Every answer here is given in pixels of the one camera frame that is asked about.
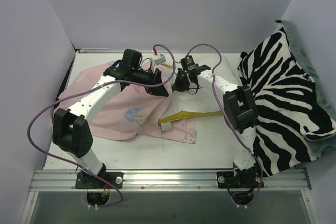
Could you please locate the pink pillowcase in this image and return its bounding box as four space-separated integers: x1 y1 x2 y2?
58 61 196 144

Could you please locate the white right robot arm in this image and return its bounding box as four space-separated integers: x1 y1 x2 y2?
173 55 258 187

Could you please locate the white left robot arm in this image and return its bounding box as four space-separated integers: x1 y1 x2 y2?
52 49 169 188

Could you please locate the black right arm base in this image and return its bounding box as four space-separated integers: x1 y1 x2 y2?
216 170 259 189

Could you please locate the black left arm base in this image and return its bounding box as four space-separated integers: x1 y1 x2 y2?
75 172 124 189

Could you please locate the zebra print pillow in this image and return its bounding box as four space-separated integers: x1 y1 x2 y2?
237 25 335 176

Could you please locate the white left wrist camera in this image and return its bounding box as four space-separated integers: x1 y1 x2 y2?
150 54 166 72

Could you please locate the aluminium front rail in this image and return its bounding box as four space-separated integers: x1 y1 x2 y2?
29 169 311 192

